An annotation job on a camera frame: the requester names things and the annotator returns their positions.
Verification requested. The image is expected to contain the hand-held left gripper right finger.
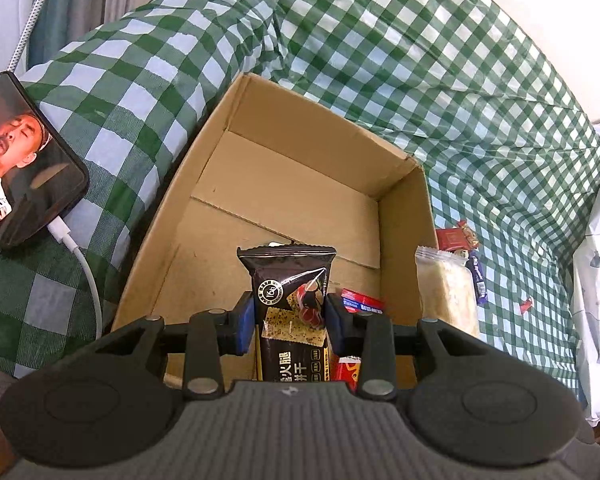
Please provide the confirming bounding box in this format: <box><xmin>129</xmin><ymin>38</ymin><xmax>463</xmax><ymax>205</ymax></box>
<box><xmin>325</xmin><ymin>292</ymin><xmax>486</xmax><ymax>401</ymax></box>

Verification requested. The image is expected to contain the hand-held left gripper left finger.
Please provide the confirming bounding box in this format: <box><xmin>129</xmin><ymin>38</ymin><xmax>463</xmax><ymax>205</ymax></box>
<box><xmin>96</xmin><ymin>294</ymin><xmax>257</xmax><ymax>401</ymax></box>

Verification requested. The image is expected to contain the black snack packet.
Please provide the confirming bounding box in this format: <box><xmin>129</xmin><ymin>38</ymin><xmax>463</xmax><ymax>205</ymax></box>
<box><xmin>236</xmin><ymin>245</ymin><xmax>337</xmax><ymax>384</ymax></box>

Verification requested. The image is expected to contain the pale rice cracker packet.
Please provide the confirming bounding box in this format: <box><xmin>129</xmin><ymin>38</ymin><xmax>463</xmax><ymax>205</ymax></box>
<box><xmin>414</xmin><ymin>245</ymin><xmax>481</xmax><ymax>339</ymax></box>

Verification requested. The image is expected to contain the purple candy packet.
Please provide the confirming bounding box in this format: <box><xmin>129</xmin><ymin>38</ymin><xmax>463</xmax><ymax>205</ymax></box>
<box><xmin>466</xmin><ymin>249</ymin><xmax>490</xmax><ymax>307</ymax></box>

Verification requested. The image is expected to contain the cardboard box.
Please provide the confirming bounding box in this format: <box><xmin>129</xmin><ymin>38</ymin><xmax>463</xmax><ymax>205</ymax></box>
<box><xmin>111</xmin><ymin>72</ymin><xmax>440</xmax><ymax>397</ymax></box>

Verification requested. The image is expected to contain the red and blue snack packet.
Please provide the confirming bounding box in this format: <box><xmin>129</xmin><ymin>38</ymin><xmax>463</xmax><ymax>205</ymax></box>
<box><xmin>341</xmin><ymin>288</ymin><xmax>387</xmax><ymax>316</ymax></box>

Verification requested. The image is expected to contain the dark red square packet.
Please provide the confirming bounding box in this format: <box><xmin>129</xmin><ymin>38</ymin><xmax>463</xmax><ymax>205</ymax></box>
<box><xmin>436</xmin><ymin>228</ymin><xmax>469</xmax><ymax>252</ymax></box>

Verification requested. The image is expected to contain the red twisted candy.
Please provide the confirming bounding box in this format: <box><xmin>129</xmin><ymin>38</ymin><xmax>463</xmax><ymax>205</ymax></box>
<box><xmin>457</xmin><ymin>220</ymin><xmax>479</xmax><ymax>249</ymax></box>

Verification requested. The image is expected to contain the green checked cloth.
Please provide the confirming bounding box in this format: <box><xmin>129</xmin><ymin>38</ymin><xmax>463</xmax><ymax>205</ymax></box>
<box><xmin>0</xmin><ymin>0</ymin><xmax>600</xmax><ymax>407</ymax></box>

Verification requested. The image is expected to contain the black smartphone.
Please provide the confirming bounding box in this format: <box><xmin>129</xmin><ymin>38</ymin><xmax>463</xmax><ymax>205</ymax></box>
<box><xmin>0</xmin><ymin>71</ymin><xmax>91</xmax><ymax>250</ymax></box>

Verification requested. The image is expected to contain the garment steamer with hanger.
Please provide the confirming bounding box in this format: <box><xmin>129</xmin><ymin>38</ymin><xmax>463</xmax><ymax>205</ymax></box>
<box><xmin>27</xmin><ymin>0</ymin><xmax>112</xmax><ymax>67</ymax></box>

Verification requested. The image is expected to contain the white charging cable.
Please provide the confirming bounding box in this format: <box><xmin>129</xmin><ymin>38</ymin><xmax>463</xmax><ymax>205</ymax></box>
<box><xmin>50</xmin><ymin>217</ymin><xmax>104</xmax><ymax>344</ymax></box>

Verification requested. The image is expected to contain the braided steamer hose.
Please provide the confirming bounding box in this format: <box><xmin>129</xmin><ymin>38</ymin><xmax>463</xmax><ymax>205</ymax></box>
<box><xmin>7</xmin><ymin>0</ymin><xmax>66</xmax><ymax>74</ymax></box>

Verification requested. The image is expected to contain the white window frame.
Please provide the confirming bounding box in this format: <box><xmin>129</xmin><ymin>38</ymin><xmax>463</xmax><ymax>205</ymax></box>
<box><xmin>0</xmin><ymin>0</ymin><xmax>47</xmax><ymax>74</ymax></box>

